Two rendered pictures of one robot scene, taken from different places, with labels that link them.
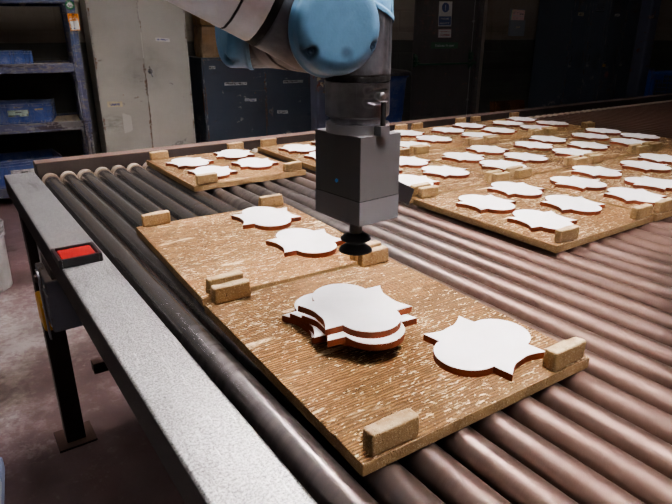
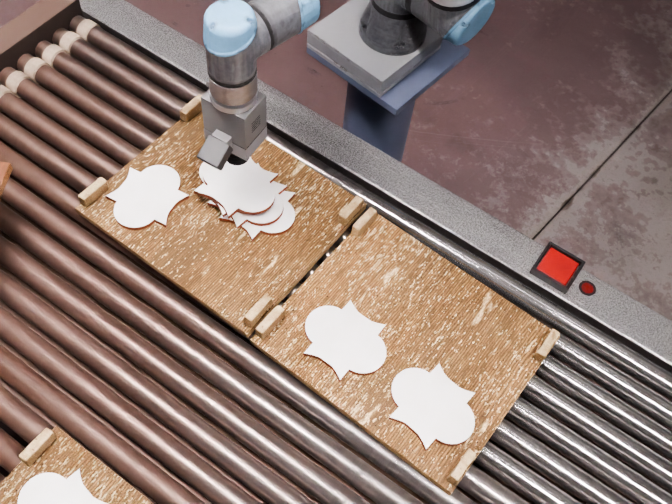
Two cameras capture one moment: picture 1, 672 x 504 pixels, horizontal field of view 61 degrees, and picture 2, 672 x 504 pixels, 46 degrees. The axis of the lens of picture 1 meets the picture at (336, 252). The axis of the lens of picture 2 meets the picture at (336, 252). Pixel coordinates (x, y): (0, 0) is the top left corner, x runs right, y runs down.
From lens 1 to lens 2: 176 cm
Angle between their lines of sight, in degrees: 98
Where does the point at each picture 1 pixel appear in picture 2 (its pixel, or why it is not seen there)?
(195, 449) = (289, 104)
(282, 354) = (276, 161)
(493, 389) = (141, 161)
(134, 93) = not seen: outside the picture
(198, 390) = (315, 138)
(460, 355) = (162, 177)
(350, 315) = (237, 169)
